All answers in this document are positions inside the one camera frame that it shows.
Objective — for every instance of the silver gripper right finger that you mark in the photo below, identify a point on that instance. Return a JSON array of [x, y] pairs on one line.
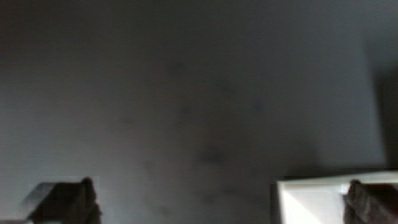
[[370, 203]]

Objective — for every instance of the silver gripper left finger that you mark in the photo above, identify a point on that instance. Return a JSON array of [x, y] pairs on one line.
[[61, 203]]

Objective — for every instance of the white marker sheet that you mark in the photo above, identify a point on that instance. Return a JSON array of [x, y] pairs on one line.
[[312, 197]]

